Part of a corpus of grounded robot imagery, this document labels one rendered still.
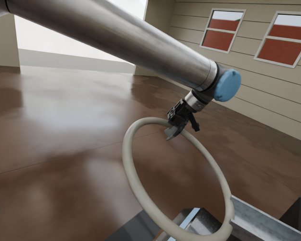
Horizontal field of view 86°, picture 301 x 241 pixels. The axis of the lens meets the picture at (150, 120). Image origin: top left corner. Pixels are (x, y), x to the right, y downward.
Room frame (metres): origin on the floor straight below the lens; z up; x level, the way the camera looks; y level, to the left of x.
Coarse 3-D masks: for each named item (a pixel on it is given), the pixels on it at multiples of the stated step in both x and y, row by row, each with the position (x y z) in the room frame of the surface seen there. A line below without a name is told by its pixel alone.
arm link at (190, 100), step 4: (188, 96) 0.67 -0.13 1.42; (192, 96) 0.65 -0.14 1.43; (188, 100) 0.66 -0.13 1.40; (192, 100) 0.65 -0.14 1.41; (196, 100) 0.64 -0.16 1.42; (188, 104) 0.65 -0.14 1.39; (192, 104) 0.64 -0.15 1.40; (196, 104) 0.64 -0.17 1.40; (200, 104) 0.64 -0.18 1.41; (204, 104) 0.65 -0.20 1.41; (192, 108) 0.65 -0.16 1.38; (196, 108) 0.64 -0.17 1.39; (200, 108) 0.65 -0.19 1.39
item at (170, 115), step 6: (180, 102) 0.68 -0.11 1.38; (174, 108) 0.69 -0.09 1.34; (180, 108) 0.69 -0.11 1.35; (186, 108) 0.68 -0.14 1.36; (168, 114) 0.71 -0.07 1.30; (174, 114) 0.65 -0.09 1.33; (180, 114) 0.68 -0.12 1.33; (186, 114) 0.68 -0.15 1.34; (168, 120) 0.67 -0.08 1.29; (174, 120) 0.66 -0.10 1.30; (180, 120) 0.66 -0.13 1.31; (186, 120) 0.67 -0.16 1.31
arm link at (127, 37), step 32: (0, 0) 0.25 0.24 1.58; (32, 0) 0.26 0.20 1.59; (64, 0) 0.27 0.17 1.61; (96, 0) 0.30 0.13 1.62; (64, 32) 0.29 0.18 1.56; (96, 32) 0.30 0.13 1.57; (128, 32) 0.32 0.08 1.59; (160, 32) 0.37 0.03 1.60; (160, 64) 0.36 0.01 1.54; (192, 64) 0.40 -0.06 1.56; (224, 96) 0.45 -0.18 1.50
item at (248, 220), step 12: (240, 204) 0.45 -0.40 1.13; (240, 216) 0.42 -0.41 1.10; (252, 216) 0.43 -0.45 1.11; (264, 216) 0.42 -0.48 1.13; (240, 228) 0.35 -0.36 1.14; (252, 228) 0.39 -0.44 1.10; (264, 228) 0.40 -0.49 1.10; (276, 228) 0.40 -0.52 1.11; (288, 228) 0.39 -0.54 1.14; (252, 240) 0.33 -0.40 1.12; (264, 240) 0.32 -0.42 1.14; (276, 240) 0.37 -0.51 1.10; (288, 240) 0.38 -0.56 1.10; (300, 240) 0.38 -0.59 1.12
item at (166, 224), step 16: (128, 144) 0.42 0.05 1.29; (128, 160) 0.36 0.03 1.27; (208, 160) 0.63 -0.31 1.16; (128, 176) 0.32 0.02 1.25; (224, 176) 0.57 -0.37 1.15; (144, 192) 0.30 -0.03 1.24; (224, 192) 0.50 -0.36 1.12; (144, 208) 0.27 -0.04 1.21; (160, 224) 0.25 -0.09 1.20; (176, 224) 0.27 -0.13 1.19; (224, 224) 0.35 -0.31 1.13; (192, 240) 0.25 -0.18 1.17; (208, 240) 0.27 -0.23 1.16; (224, 240) 0.30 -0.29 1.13
